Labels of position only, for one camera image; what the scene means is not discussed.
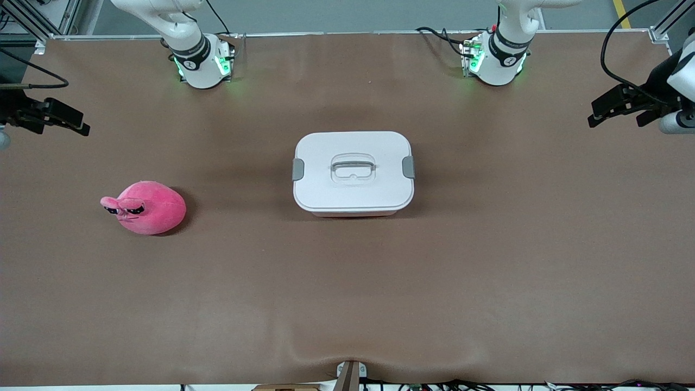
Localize pink plush toy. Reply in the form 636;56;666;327
100;181;187;236

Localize white box lid grey clips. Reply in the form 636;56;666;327
292;131;416;213

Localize pink translucent plastic box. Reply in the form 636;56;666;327
311;209;400;218

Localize brown table mat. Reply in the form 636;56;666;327
0;30;695;387

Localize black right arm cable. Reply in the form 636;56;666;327
0;48;70;90

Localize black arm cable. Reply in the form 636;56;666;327
0;48;70;90
599;0;660;104

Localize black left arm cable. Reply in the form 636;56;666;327
599;0;660;104

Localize aluminium frame post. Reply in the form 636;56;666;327
0;0;82;43
649;0;695;44

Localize black right base cable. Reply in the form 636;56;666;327
204;0;232;36

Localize black base cable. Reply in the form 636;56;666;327
415;26;476;58
204;0;232;36

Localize black left base cable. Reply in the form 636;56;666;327
415;26;476;58

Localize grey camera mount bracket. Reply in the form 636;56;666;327
336;361;368;391

